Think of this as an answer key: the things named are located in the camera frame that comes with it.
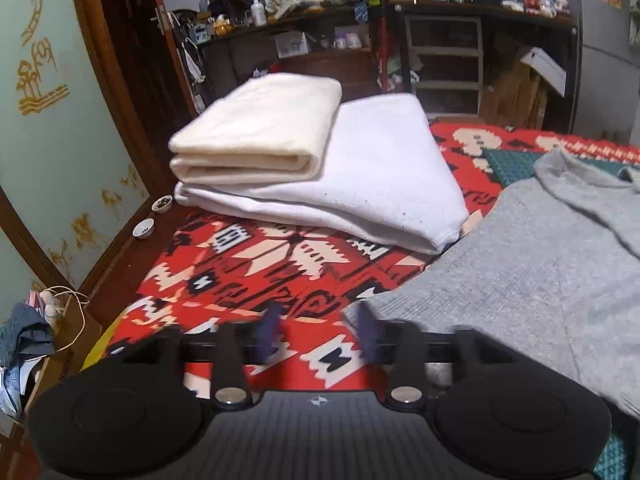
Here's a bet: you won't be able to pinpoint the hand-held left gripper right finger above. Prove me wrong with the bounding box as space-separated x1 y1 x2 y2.
344 302 517 412

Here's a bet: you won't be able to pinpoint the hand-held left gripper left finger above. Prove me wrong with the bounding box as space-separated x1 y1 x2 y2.
106 304 288 412

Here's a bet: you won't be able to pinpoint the grey knit shirt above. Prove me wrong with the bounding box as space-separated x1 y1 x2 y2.
356 146 640 422

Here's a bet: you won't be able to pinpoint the red patterned blanket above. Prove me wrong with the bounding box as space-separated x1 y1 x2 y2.
102 119 640 403

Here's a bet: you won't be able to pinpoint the folded white cloth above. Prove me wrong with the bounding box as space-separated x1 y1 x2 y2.
173 92 471 256

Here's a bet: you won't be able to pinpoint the open cardboard box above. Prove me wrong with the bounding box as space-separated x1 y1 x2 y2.
0 285 104 443

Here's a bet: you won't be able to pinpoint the folded cream cloth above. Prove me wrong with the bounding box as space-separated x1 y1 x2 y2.
168 72 344 185

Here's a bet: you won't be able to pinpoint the green cutting mat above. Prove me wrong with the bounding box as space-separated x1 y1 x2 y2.
481 148 627 480

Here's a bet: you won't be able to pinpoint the blue jeans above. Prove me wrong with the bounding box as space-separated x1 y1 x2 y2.
0 301 55 367

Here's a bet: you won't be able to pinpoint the dark wooden dresser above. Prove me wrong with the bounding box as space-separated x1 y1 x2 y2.
271 49 382 100

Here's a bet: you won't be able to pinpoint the pile of flat cardboard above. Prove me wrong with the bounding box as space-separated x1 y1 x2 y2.
479 34 552 132

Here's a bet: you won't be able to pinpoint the white face mask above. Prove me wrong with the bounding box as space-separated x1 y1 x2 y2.
176 39 207 84

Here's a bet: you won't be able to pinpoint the white plastic drawer unit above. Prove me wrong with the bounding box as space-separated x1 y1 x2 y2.
404 13 484 117

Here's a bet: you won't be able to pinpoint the white carton box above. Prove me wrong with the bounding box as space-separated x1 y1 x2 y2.
274 30 312 59

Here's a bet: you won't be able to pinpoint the mint glass sliding door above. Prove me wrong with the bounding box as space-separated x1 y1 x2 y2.
0 0 168 321

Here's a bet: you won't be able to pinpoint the black shelf unit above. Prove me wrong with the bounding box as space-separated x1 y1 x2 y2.
196 0 387 107
386 0 582 133

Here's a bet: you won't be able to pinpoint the white flat box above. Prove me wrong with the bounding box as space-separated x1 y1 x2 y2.
519 45 569 98

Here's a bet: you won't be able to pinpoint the silver refrigerator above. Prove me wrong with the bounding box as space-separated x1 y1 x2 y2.
574 0 640 147

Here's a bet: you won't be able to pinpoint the white cable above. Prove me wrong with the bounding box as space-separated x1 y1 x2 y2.
39 285 92 353

